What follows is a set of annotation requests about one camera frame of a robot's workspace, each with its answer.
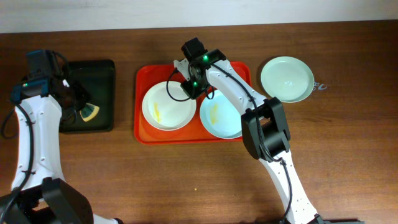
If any yellow green scrub sponge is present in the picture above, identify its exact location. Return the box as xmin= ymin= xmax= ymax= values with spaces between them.
xmin=80 ymin=103 xmax=100 ymax=122

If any white plate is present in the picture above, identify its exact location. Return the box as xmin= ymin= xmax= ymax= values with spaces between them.
xmin=141 ymin=81 xmax=197 ymax=131

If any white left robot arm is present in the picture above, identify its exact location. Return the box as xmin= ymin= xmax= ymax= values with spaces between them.
xmin=1 ymin=78 xmax=121 ymax=223

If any black plastic tray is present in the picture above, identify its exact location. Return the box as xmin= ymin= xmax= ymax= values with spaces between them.
xmin=59 ymin=59 xmax=116 ymax=134

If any light blue plate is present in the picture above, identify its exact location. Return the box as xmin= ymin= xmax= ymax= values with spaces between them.
xmin=200 ymin=90 xmax=242 ymax=139

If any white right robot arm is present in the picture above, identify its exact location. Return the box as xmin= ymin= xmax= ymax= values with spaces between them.
xmin=175 ymin=47 xmax=326 ymax=223

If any pale green plate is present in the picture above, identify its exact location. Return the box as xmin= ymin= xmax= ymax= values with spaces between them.
xmin=260 ymin=56 xmax=315 ymax=103

